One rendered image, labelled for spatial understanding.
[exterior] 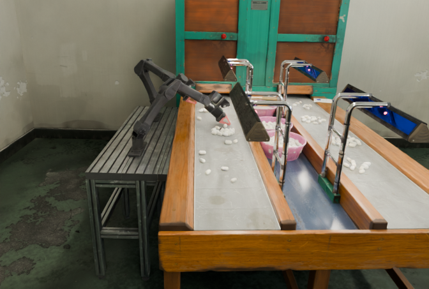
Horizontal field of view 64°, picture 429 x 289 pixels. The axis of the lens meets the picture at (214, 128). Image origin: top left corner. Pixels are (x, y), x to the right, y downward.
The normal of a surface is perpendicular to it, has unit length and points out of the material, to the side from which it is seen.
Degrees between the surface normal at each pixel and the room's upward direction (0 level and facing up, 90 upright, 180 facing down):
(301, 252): 90
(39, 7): 91
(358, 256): 90
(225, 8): 90
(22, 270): 0
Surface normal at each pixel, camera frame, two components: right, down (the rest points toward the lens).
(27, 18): 0.00, 0.33
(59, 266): 0.03, -0.94
